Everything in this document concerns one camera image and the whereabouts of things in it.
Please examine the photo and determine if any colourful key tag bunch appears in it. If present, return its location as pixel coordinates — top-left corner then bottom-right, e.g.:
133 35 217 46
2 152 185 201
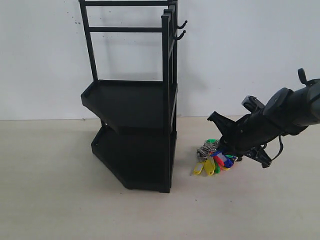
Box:
190 139 240 176

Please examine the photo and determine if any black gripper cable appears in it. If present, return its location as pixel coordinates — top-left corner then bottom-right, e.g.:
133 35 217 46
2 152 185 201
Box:
261 132 288 161

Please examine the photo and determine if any black metal hook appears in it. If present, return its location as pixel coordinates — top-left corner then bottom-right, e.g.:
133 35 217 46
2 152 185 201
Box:
176 20 188 30
172 30 187 41

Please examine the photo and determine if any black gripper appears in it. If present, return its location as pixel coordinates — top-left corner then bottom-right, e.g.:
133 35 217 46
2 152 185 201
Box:
207 95 281 168

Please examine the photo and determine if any black two-tier storage rack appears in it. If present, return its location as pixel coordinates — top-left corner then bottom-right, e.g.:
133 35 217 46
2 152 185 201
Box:
79 0 185 193

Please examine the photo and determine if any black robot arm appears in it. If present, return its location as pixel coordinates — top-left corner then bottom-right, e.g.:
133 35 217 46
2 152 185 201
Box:
207 68 320 168

